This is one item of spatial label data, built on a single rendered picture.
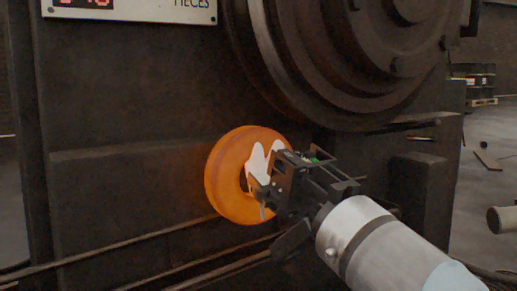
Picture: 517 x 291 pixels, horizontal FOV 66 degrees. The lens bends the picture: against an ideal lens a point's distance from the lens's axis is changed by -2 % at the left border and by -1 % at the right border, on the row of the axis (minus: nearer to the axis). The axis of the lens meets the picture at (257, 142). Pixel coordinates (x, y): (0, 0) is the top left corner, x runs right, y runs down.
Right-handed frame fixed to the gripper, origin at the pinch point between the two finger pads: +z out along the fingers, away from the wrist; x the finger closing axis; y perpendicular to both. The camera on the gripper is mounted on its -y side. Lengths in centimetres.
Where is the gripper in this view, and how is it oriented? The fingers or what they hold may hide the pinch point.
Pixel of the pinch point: (252, 163)
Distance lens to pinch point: 63.5
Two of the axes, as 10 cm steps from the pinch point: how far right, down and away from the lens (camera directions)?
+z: -5.2, -4.2, 7.4
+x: -8.4, 1.1, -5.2
